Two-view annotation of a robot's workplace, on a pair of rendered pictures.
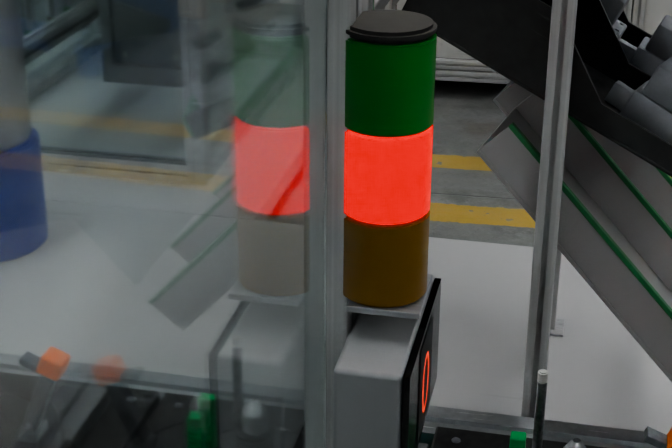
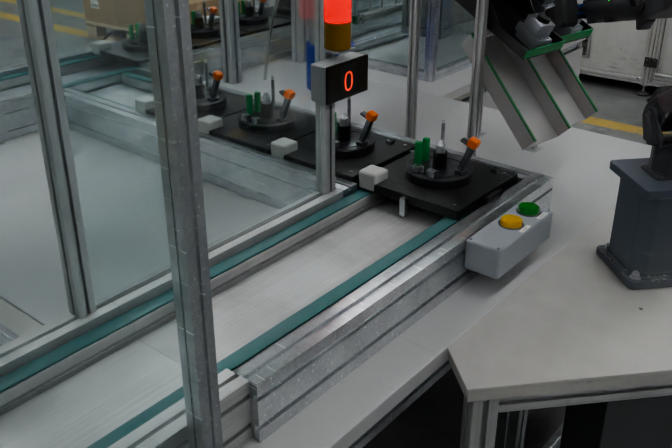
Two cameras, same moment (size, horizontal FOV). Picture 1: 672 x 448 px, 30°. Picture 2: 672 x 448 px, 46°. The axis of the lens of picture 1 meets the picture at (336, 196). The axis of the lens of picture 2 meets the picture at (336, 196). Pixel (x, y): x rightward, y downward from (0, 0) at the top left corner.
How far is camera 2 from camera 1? 0.95 m
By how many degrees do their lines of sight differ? 25
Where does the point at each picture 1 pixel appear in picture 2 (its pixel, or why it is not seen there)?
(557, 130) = (479, 34)
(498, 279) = not seen: hidden behind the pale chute
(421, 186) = (342, 12)
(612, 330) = (561, 154)
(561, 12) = not seen: outside the picture
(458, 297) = (504, 133)
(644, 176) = (568, 78)
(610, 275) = (501, 99)
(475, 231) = not seen: hidden behind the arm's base
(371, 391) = (318, 71)
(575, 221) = (491, 75)
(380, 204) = (329, 16)
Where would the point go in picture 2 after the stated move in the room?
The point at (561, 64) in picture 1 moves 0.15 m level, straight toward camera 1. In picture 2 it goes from (481, 7) to (445, 19)
